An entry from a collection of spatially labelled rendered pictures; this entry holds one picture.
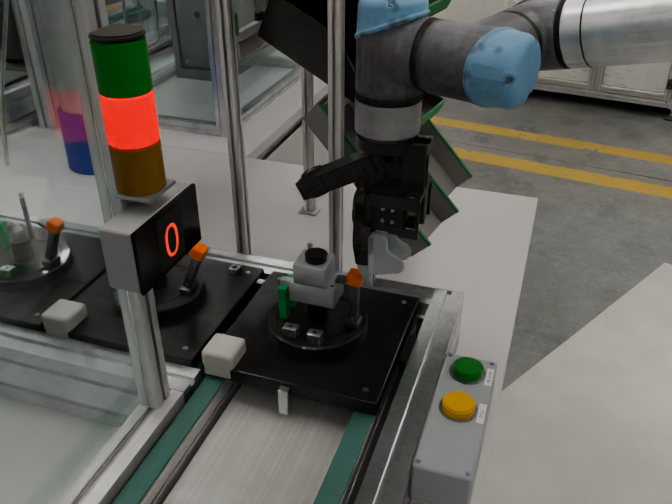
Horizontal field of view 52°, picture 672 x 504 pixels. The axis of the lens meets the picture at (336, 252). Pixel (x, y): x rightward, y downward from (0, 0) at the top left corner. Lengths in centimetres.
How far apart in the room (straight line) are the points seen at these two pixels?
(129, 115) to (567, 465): 69
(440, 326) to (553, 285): 195
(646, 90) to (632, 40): 419
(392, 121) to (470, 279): 60
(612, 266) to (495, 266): 183
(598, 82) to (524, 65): 427
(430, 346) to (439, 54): 44
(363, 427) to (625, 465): 36
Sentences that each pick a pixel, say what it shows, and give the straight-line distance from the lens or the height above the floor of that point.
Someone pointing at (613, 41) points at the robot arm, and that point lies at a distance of 77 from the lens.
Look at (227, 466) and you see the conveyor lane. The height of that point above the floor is 92.
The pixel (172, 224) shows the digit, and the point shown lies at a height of 122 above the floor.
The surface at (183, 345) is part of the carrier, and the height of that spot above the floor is 97.
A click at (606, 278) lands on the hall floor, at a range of 306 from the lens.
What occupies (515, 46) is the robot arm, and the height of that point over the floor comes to 140.
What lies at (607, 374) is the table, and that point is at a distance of 115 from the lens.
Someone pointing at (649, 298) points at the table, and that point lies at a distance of 135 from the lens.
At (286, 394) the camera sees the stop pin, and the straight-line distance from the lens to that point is 89.
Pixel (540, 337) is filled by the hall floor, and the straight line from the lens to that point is 264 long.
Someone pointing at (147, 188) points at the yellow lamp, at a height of 127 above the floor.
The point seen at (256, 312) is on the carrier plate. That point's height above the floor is 97.
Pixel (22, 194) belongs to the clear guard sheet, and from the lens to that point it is 64.
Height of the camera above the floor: 157
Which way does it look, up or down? 31 degrees down
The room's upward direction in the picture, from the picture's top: straight up
